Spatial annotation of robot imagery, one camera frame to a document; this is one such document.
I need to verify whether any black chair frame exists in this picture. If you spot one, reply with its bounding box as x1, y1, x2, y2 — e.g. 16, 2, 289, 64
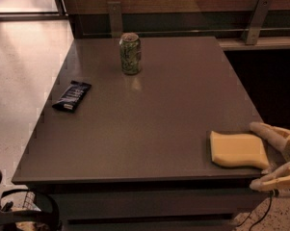
0, 165, 62, 231

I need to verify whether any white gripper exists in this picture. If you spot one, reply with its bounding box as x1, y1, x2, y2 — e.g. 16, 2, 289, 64
250, 122, 290, 192

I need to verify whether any dark blue snack wrapper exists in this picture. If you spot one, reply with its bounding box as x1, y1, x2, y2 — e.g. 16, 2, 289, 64
52, 81, 92, 113

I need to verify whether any green soda can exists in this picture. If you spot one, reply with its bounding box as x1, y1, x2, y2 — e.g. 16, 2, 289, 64
119, 33, 142, 75

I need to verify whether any yellow sponge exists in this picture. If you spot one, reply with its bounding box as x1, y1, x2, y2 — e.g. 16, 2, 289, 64
210, 131, 270, 169

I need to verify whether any white cabinet handle bar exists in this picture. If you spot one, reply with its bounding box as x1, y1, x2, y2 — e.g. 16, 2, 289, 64
272, 189, 290, 197

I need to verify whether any right metal bracket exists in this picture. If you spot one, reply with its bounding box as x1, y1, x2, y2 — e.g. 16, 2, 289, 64
243, 0, 273, 45

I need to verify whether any metal bracket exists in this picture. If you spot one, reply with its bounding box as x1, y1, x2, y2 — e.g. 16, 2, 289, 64
243, 0, 273, 45
107, 1, 123, 38

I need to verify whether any grey drawer cabinet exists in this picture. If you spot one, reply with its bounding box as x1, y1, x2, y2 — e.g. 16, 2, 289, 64
25, 179, 268, 231

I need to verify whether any black cable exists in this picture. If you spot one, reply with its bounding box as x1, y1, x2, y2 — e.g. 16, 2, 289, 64
234, 191, 274, 231

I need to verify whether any left metal bracket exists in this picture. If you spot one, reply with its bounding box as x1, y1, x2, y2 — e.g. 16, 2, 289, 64
107, 1, 123, 38

